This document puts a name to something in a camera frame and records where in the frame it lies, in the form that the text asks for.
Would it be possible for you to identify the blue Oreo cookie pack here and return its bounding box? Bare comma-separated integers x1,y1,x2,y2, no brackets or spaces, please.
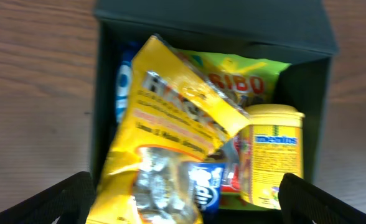
115,42,142,124

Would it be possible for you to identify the Haribo worms candy bag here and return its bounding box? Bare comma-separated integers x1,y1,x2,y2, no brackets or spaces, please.
178,49,291,210

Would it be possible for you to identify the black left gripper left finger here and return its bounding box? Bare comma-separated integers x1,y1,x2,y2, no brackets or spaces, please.
0,171,95,224

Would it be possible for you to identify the yellow snack bag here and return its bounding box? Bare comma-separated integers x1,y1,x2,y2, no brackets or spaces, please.
87,35,249,224

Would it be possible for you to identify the dark green box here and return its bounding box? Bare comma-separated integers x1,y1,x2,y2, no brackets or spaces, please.
89,0,339,224

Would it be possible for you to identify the yellow Mentos bottle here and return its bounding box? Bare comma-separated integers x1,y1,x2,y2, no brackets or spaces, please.
239,104,305,210

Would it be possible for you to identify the small blue candy box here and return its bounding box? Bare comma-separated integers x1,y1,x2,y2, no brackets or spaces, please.
190,162,225,214

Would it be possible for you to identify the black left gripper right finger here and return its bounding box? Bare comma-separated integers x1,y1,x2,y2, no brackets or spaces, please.
278,173,366,224

